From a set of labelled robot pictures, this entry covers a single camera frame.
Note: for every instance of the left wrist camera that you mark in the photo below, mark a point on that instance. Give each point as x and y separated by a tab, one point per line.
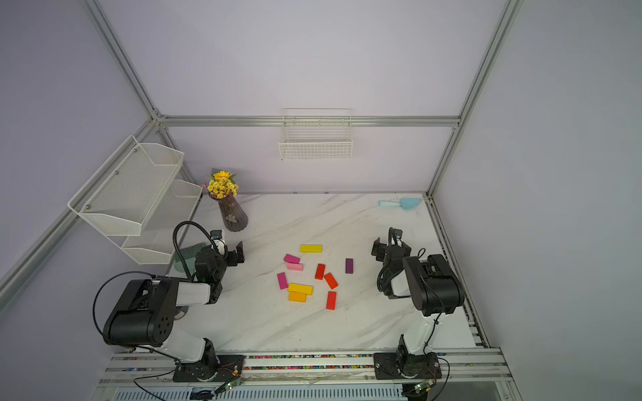
216	234

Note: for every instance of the teal scoop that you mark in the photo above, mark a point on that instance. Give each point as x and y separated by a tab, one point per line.
403	203

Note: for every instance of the white mesh shelf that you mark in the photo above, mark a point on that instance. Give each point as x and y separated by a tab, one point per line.
154	246
120	199

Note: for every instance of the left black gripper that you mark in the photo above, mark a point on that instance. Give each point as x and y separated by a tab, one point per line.
233	261

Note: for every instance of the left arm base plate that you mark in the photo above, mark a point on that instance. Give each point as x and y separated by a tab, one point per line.
222	369

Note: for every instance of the magenta block upper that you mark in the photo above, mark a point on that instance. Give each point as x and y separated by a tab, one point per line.
291	259

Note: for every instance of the upper white mesh shelf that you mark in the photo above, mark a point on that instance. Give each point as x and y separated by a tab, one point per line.
120	199

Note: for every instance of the orange block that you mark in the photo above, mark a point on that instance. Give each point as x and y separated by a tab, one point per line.
297	297

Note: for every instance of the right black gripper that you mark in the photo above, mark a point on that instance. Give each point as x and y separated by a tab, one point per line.
379	250

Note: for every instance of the aluminium front rail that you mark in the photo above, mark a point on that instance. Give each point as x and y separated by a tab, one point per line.
308	368

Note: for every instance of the dark glass vase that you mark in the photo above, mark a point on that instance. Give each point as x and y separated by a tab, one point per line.
233	216

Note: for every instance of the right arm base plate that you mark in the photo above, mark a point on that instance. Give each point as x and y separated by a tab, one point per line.
393	366

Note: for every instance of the red block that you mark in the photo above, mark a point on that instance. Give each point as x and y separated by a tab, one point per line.
331	300
320	272
331	281

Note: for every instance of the yellow flower bouquet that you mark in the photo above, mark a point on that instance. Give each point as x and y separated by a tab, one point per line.
222	185

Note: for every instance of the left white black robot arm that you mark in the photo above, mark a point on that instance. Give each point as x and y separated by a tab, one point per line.
144	315

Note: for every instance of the lower white mesh shelf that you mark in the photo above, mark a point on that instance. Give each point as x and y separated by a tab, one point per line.
154	246

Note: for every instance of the light pink block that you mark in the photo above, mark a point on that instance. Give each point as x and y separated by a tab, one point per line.
295	267

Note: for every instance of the yellow large block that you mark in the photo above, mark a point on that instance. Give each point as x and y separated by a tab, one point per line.
300	288

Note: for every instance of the purple block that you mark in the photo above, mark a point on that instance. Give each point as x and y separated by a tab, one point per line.
349	266

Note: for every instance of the magenta block lower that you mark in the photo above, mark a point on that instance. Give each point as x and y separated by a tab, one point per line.
282	280

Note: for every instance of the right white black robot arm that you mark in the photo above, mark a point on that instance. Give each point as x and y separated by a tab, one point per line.
428	280

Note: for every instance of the white wire wall basket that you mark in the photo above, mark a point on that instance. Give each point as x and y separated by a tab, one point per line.
316	134

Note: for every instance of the magenta block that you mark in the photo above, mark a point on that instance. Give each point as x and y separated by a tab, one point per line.
282	280
291	259

